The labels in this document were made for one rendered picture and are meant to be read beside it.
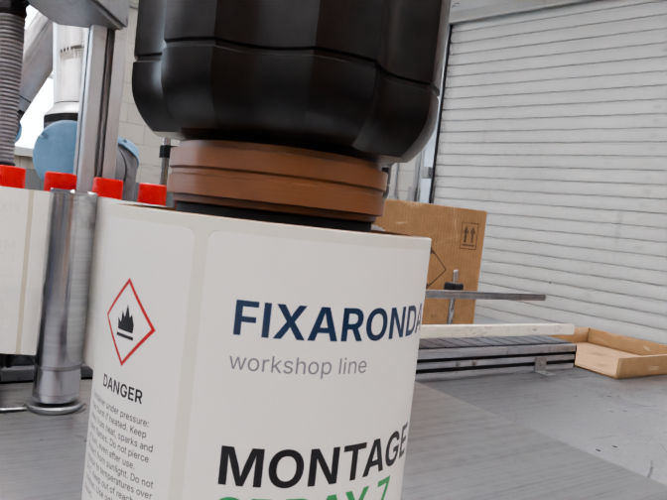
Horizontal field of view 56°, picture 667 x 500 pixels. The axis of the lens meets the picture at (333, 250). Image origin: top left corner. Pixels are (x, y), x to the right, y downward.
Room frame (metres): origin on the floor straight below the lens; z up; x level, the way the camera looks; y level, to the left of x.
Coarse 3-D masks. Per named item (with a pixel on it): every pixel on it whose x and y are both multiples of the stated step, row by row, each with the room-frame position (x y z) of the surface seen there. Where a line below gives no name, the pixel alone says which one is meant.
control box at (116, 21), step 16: (32, 0) 0.75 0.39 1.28; (48, 0) 0.75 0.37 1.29; (64, 0) 0.74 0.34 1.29; (80, 0) 0.73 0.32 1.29; (96, 0) 0.75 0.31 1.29; (112, 0) 0.79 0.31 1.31; (128, 0) 0.84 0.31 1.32; (48, 16) 0.82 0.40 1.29; (64, 16) 0.81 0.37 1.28; (80, 16) 0.80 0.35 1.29; (96, 16) 0.79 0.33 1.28; (112, 16) 0.80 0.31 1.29; (128, 16) 0.85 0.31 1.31
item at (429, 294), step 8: (432, 296) 1.08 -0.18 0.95; (440, 296) 1.09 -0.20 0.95; (448, 296) 1.10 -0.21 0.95; (456, 296) 1.12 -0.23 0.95; (464, 296) 1.13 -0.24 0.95; (472, 296) 1.14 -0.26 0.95; (480, 296) 1.15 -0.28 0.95; (488, 296) 1.17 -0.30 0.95; (496, 296) 1.18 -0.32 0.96; (504, 296) 1.19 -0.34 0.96; (512, 296) 1.20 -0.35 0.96; (520, 296) 1.22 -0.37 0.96; (528, 296) 1.23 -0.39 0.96; (536, 296) 1.25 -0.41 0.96; (544, 296) 1.26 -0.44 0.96
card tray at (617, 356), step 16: (560, 336) 1.46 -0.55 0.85; (576, 336) 1.50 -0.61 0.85; (592, 336) 1.51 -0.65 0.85; (608, 336) 1.48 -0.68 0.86; (624, 336) 1.45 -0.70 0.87; (592, 352) 1.38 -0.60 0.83; (608, 352) 1.40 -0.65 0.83; (624, 352) 1.43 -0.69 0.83; (640, 352) 1.41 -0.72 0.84; (656, 352) 1.38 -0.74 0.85; (592, 368) 1.20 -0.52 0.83; (608, 368) 1.22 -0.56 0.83; (624, 368) 1.16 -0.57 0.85; (640, 368) 1.19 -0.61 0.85; (656, 368) 1.22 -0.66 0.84
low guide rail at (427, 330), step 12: (432, 324) 1.00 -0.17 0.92; (444, 324) 1.01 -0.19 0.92; (456, 324) 1.03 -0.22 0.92; (468, 324) 1.04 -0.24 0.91; (480, 324) 1.06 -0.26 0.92; (492, 324) 1.07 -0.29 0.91; (504, 324) 1.09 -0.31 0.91; (516, 324) 1.11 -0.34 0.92; (528, 324) 1.12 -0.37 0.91; (540, 324) 1.14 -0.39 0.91; (552, 324) 1.16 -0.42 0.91; (564, 324) 1.18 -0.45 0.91; (420, 336) 0.97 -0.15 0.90; (432, 336) 0.99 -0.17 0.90; (444, 336) 1.00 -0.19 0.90; (456, 336) 1.02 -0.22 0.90; (468, 336) 1.03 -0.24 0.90; (480, 336) 1.05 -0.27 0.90
